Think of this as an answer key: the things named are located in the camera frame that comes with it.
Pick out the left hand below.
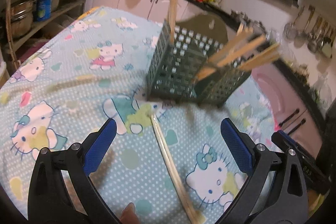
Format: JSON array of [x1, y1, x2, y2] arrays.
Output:
[[120, 202, 140, 224]]

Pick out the Hello Kitty blue tablecloth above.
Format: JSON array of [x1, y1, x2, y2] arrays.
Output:
[[1, 7, 274, 223]]

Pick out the chopsticks pair on table left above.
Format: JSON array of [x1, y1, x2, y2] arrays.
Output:
[[149, 113, 203, 223]]

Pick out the chopsticks in basket right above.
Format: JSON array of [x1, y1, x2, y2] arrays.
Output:
[[193, 24, 281, 83]]

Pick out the chopsticks in basket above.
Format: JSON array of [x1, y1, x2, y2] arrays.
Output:
[[193, 24, 281, 83], [168, 0, 178, 45]]

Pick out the dark green utensil basket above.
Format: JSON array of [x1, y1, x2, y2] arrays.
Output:
[[146, 14, 251, 107]]

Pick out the hanging strainer ladle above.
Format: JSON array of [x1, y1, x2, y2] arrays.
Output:
[[283, 6, 305, 40]]

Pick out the steel pot on shelf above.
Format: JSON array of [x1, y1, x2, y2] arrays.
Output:
[[10, 0, 35, 39]]

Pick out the blue tin can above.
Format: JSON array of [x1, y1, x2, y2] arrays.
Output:
[[36, 0, 51, 22]]

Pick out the chopsticks in basket left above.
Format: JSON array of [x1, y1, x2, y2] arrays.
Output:
[[168, 0, 178, 45]]

